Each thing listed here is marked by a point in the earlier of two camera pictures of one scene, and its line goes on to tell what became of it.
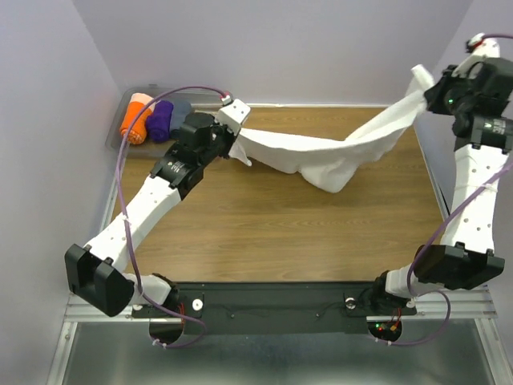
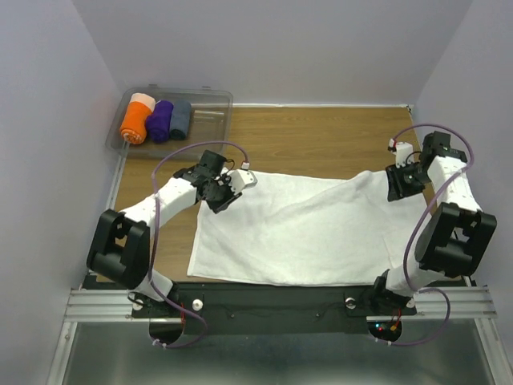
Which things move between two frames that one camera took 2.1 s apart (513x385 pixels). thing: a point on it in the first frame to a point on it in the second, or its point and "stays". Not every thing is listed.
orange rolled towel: [138, 131] stays
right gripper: [434, 92] to [396, 188]
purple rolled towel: [158, 122] stays
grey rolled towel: [180, 110] stays
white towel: [332, 165] to [297, 229]
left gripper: [229, 136] to [216, 207]
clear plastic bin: [199, 100] stays
